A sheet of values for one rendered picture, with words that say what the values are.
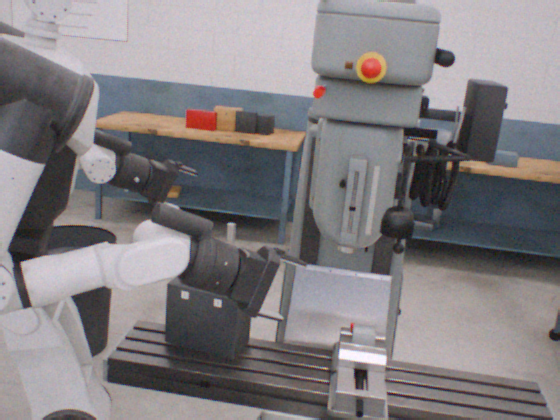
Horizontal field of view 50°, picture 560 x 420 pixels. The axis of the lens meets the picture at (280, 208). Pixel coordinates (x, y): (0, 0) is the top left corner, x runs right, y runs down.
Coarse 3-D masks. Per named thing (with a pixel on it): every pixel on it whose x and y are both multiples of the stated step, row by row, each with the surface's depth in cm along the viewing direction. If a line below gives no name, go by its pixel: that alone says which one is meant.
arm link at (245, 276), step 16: (224, 256) 98; (240, 256) 102; (256, 256) 102; (272, 256) 103; (224, 272) 97; (240, 272) 100; (256, 272) 102; (272, 272) 103; (208, 288) 98; (224, 288) 99; (240, 288) 101; (256, 288) 103; (240, 304) 105; (256, 304) 103
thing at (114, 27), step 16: (16, 0) 580; (80, 0) 571; (96, 0) 569; (112, 0) 567; (128, 0) 564; (16, 16) 585; (80, 16) 575; (96, 16) 573; (112, 16) 571; (128, 16) 569; (64, 32) 582; (80, 32) 580; (96, 32) 577; (112, 32) 575
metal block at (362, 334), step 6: (354, 324) 165; (354, 330) 162; (360, 330) 162; (366, 330) 163; (372, 330) 163; (354, 336) 161; (360, 336) 161; (366, 336) 161; (372, 336) 161; (354, 342) 162; (360, 342) 162; (366, 342) 162; (372, 342) 161
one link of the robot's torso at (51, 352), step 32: (0, 320) 106; (32, 320) 107; (64, 320) 121; (32, 352) 110; (64, 352) 111; (32, 384) 114; (64, 384) 115; (96, 384) 125; (32, 416) 116; (64, 416) 116; (96, 416) 119
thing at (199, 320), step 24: (168, 288) 170; (192, 288) 168; (168, 312) 172; (192, 312) 169; (216, 312) 166; (240, 312) 167; (168, 336) 174; (192, 336) 171; (216, 336) 168; (240, 336) 170
